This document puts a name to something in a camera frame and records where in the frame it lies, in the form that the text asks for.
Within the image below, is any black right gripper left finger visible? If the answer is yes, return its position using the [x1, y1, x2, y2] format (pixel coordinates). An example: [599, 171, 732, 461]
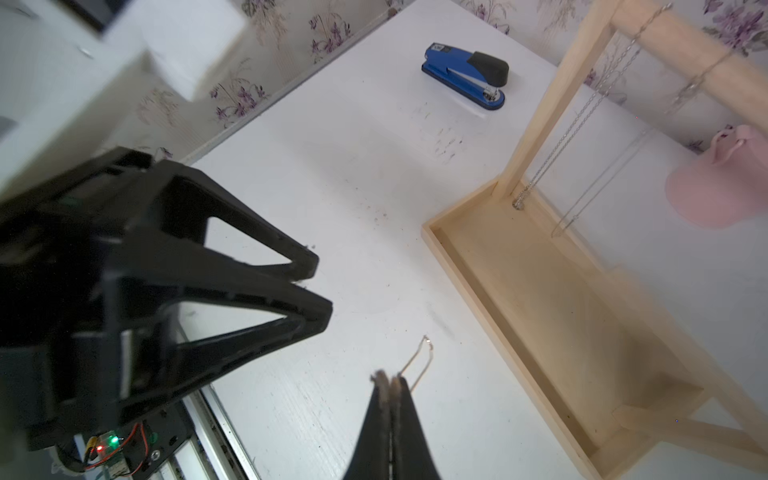
[343, 370, 391, 480]

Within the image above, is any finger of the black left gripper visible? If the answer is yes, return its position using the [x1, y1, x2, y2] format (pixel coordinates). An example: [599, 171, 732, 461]
[149, 161, 319, 281]

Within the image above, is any pink pen holder cup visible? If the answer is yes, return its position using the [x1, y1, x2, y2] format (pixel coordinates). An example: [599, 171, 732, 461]
[665, 125, 767, 230]

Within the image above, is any aluminium mounting rail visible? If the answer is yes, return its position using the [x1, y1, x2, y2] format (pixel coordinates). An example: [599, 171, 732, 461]
[152, 386, 261, 480]

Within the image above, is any wooden jewelry display stand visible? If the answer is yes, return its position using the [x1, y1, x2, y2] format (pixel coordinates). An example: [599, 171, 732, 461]
[423, 1, 767, 479]

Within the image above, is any blue black stapler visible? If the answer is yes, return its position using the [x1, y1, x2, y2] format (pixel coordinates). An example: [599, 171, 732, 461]
[421, 43, 509, 111]

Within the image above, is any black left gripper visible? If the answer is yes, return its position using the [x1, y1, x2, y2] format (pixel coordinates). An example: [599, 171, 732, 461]
[1, 149, 333, 450]

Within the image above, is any long gold necklace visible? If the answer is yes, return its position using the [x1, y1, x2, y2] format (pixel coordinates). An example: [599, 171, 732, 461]
[397, 334, 436, 394]

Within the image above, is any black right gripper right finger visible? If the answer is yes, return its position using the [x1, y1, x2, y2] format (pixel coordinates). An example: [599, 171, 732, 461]
[390, 376, 441, 480]

